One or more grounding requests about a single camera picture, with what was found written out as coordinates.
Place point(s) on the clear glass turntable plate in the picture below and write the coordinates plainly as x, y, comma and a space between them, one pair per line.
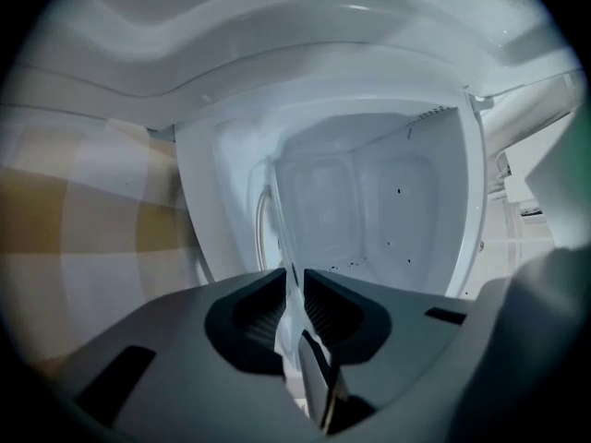
290, 330

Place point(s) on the white air conditioner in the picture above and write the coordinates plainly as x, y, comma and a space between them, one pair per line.
517, 187

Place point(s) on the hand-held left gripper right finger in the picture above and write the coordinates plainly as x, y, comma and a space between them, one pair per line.
415, 349

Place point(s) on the white microwave oven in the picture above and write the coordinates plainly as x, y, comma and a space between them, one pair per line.
392, 201

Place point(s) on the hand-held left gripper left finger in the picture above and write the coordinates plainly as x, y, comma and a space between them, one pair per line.
175, 339

